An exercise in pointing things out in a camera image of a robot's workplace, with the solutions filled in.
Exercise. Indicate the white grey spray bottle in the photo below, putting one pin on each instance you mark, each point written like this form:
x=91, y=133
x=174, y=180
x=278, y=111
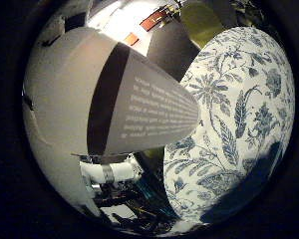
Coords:
x=73, y=93

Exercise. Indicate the yellow-green chair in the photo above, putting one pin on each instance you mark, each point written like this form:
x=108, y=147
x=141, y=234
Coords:
x=199, y=23
x=154, y=154

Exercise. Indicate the small orange wall panel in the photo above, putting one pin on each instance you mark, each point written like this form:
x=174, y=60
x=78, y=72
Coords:
x=131, y=39

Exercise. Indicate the large orange wall panel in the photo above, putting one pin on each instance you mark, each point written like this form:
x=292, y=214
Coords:
x=152, y=20

